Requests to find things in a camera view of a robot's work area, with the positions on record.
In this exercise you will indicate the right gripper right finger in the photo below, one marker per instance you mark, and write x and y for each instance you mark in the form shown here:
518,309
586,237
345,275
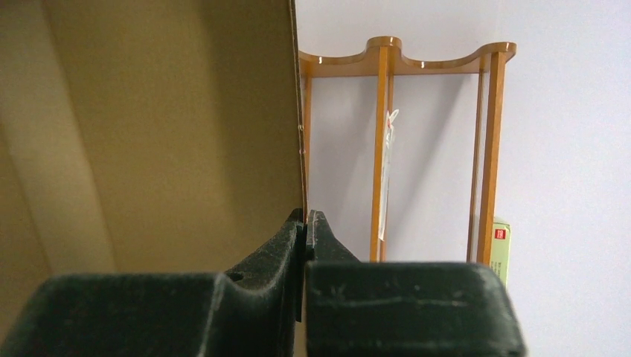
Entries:
402,309

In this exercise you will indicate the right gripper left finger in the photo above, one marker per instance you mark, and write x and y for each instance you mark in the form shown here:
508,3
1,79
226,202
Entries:
248,310

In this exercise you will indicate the brown cardboard box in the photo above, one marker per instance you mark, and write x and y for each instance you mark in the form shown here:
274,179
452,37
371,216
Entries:
143,136

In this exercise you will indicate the orange wooden shelf rack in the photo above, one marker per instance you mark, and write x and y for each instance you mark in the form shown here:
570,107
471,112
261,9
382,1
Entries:
384,59

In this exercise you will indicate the green white box top shelf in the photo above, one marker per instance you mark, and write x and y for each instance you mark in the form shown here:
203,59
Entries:
500,249

